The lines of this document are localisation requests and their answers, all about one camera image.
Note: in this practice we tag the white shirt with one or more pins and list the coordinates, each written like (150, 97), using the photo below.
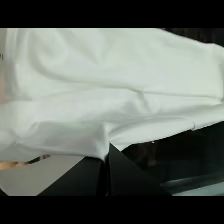
(110, 86)

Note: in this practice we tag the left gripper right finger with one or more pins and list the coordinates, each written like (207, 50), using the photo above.
(130, 176)

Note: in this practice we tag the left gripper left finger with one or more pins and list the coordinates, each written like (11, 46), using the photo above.
(86, 178)

